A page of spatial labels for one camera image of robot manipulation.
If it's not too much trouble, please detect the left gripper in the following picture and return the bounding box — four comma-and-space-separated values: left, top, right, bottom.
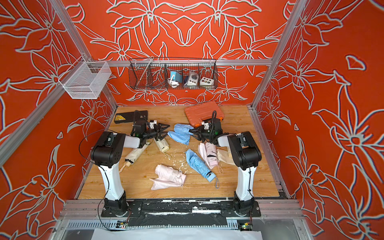
142, 123, 169, 142

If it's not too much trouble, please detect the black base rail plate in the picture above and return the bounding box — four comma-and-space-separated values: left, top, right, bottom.
98, 198, 262, 231

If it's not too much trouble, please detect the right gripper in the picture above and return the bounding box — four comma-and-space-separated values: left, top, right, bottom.
189, 125, 216, 144

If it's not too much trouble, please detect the beige black unsleeved umbrella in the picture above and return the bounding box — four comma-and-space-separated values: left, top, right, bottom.
119, 144, 148, 173

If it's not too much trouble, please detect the black yellow tool box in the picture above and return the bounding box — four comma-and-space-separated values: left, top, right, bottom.
114, 111, 148, 124

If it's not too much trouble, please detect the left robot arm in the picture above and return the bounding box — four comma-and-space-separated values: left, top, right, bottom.
91, 110, 170, 217

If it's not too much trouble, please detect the pink sleeved umbrella short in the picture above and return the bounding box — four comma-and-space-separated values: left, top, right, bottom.
205, 143, 224, 174

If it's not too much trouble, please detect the pink sleeved umbrella long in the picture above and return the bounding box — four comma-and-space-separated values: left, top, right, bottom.
155, 165, 187, 187

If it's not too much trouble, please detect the cream sleeve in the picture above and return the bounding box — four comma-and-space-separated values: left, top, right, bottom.
217, 149, 236, 166

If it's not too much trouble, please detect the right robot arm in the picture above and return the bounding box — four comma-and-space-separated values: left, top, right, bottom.
189, 111, 262, 216

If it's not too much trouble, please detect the red plastic tool case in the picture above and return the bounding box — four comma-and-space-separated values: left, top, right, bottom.
185, 101, 225, 128

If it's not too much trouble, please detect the black wire wall basket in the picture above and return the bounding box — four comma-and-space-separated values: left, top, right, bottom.
129, 57, 219, 90

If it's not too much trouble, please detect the cream sleeved umbrella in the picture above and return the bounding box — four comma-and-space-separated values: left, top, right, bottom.
155, 139, 172, 160

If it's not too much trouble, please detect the white mesh basket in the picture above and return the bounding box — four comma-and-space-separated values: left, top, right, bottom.
59, 62, 112, 100

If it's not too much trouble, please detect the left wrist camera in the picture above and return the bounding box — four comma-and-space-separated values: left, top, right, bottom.
149, 120, 158, 130

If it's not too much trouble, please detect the light blue sleeved umbrella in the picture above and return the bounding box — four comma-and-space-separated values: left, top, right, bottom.
168, 124, 194, 146

